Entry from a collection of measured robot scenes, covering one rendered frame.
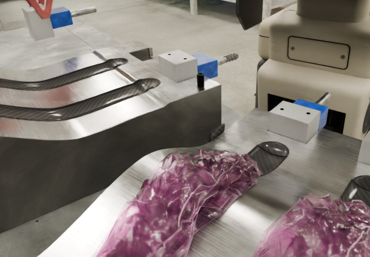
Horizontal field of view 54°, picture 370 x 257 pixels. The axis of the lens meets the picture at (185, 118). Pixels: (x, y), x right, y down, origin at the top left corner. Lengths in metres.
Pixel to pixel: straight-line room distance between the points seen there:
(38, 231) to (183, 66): 0.28
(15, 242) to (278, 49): 0.60
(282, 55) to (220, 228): 0.57
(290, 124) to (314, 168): 0.06
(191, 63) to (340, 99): 0.33
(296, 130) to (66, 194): 0.28
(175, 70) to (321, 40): 0.35
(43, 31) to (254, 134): 0.45
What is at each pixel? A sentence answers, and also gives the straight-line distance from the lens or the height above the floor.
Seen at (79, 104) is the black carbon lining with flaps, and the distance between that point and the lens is 0.50.
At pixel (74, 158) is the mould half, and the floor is 0.86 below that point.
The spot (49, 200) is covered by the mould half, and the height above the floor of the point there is 0.82.
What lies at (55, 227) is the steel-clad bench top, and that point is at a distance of 0.45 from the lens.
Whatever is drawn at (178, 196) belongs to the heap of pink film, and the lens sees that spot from 0.28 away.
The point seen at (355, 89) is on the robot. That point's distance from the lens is 0.73.
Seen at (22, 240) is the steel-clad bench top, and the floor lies 0.80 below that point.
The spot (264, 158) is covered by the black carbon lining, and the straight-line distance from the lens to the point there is 0.42.
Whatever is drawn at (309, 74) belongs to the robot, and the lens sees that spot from 0.76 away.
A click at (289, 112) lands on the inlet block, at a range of 0.45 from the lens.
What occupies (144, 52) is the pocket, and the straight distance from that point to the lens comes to 0.66.
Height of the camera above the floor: 1.10
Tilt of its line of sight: 30 degrees down
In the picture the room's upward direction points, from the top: 4 degrees counter-clockwise
